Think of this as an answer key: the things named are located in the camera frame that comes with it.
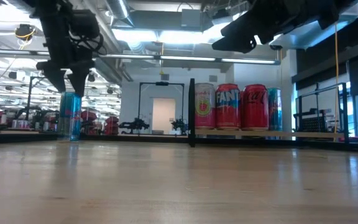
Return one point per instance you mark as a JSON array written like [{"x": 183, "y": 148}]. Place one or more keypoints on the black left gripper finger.
[
  {"x": 80, "y": 77},
  {"x": 57, "y": 77}
]

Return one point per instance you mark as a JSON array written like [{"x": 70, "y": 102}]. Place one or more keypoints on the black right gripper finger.
[{"x": 235, "y": 37}]

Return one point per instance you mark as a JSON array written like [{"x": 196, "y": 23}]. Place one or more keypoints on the blue silver energy drink can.
[
  {"x": 275, "y": 109},
  {"x": 70, "y": 121}
]

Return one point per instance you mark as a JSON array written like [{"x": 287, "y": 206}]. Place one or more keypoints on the white pink raspberry seltzer can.
[{"x": 204, "y": 105}]

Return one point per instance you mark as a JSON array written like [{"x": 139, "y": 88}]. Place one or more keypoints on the red Fanta soda can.
[{"x": 227, "y": 112}]

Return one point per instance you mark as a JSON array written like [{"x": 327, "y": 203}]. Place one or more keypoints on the red black-script cola can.
[{"x": 255, "y": 112}]

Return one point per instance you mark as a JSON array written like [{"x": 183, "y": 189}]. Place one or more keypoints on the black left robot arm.
[{"x": 51, "y": 6}]

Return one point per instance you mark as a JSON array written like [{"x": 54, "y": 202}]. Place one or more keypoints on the black background robot arm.
[
  {"x": 179, "y": 124},
  {"x": 134, "y": 125}
]

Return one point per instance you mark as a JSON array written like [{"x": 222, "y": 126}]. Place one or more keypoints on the red storage bin stack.
[
  {"x": 89, "y": 119},
  {"x": 112, "y": 124}
]

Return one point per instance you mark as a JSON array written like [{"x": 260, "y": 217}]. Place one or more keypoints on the grey ceiling box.
[{"x": 191, "y": 18}]

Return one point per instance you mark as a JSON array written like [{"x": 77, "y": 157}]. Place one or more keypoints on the white door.
[{"x": 163, "y": 115}]

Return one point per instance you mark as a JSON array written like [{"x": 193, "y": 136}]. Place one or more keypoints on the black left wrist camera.
[{"x": 85, "y": 23}]

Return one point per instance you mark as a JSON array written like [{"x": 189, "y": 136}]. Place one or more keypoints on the black aluminium table frame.
[{"x": 135, "y": 138}]

